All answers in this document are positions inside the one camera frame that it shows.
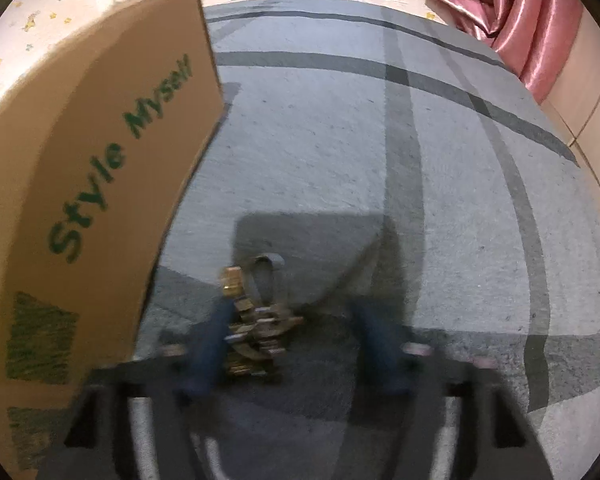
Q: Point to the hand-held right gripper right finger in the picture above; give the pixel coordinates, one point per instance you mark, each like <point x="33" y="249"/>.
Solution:
<point x="382" y="350"/>

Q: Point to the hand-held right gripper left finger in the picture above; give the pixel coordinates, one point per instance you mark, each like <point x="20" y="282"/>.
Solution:
<point x="210" y="350"/>

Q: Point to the grey plaid blanket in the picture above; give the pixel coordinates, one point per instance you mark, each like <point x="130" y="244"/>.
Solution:
<point x="330" y="160"/>

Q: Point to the bunch of keys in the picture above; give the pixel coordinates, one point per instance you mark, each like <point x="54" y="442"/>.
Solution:
<point x="257" y="330"/>

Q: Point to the pink satin curtain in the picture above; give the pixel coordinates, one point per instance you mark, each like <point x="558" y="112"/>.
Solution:
<point x="510" y="15"/>

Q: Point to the brown cardboard box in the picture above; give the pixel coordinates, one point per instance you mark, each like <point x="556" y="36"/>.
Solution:
<point x="90" y="160"/>

